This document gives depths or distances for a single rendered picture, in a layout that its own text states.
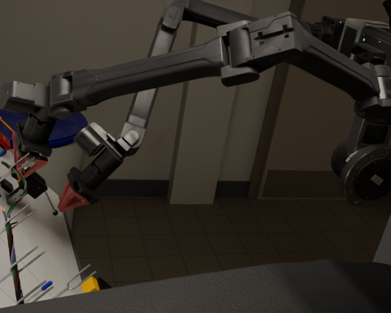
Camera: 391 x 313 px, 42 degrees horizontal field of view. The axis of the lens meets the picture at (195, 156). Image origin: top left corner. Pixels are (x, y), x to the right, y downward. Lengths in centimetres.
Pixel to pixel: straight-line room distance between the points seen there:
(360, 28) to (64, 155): 151
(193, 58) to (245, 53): 10
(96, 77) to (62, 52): 197
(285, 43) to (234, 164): 260
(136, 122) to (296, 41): 54
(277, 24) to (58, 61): 218
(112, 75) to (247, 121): 240
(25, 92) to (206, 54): 38
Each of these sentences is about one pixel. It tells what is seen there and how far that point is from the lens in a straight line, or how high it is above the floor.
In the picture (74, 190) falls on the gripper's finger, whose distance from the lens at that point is 127.
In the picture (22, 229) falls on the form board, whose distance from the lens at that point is 123.
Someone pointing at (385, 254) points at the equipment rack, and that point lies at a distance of 31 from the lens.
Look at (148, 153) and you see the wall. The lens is 327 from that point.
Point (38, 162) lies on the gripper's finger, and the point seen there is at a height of 119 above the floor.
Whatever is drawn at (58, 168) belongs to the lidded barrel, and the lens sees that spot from 252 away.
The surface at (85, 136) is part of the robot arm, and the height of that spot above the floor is 120.
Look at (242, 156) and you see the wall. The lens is 346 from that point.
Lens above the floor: 173
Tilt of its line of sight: 25 degrees down
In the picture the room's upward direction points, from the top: 10 degrees clockwise
